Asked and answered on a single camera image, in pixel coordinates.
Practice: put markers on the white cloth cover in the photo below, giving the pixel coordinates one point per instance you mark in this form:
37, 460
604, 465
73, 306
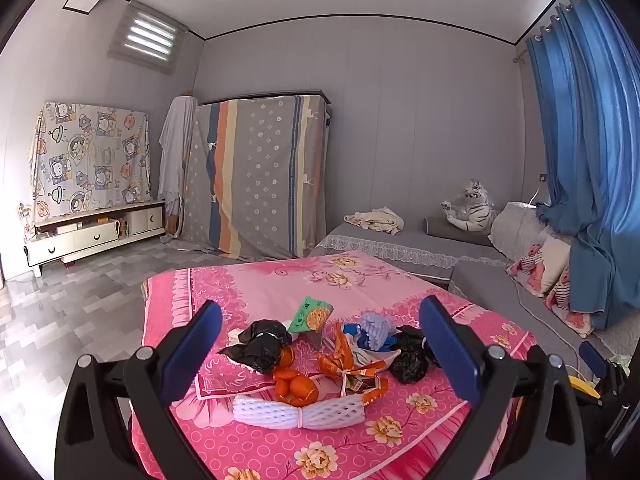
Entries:
175, 160

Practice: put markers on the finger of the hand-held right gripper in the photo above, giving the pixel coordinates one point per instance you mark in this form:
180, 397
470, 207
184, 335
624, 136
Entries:
592, 359

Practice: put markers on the cartoon printed cloth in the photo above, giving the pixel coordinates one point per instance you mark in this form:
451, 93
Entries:
90, 160

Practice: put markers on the white foam fruit net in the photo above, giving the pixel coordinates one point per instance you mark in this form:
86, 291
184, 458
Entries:
270, 410

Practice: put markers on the dark wardrobe frame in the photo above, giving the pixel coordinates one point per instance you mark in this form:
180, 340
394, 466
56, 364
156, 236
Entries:
327, 105

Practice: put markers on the white tiger plush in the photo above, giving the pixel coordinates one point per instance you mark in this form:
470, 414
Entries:
472, 210

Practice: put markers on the striped grey cloth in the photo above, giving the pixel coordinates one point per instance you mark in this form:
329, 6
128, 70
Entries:
260, 175

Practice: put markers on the blue curtain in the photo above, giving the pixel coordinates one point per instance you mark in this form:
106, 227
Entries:
590, 135

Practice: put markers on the yellow round bin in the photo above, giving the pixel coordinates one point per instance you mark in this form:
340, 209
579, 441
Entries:
585, 384

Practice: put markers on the curtain rod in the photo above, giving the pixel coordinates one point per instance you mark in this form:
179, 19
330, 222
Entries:
516, 59

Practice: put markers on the grey bolster pillow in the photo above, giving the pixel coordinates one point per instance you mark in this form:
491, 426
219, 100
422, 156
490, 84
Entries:
440, 230

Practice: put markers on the orange snack wrapper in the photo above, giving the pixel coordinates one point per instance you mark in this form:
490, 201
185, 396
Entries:
340, 360

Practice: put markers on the orange tangerine peel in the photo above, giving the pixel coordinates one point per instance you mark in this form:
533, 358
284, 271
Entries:
295, 387
286, 357

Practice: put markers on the black plastic bag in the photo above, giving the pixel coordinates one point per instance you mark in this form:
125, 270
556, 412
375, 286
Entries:
407, 360
260, 345

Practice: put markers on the blue wrapper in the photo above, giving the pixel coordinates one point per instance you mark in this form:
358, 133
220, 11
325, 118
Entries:
351, 330

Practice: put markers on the grey window blind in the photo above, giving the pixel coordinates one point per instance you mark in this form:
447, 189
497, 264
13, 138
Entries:
147, 35

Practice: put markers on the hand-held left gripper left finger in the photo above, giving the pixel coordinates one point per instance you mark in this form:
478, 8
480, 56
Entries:
192, 355

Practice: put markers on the green snack packet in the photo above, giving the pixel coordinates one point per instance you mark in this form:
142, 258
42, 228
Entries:
310, 312

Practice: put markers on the white lace cover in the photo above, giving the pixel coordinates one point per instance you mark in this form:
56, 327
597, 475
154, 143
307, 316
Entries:
515, 225

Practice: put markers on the grey bed with lace trim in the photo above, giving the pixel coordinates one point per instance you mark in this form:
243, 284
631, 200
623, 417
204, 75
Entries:
360, 237

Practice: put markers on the grey quilted mattress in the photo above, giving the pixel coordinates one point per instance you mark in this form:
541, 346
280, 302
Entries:
485, 285

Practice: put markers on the cream crumpled cloth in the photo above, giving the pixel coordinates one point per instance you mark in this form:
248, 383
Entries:
375, 220

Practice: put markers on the white TV cabinet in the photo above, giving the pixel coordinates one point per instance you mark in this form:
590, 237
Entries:
90, 237

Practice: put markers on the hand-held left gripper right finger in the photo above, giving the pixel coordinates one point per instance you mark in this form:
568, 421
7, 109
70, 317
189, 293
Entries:
450, 355

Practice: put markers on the light green cloth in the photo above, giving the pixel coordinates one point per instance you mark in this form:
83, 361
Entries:
621, 359

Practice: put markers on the pink floral blanket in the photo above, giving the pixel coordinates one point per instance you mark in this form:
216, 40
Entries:
300, 280

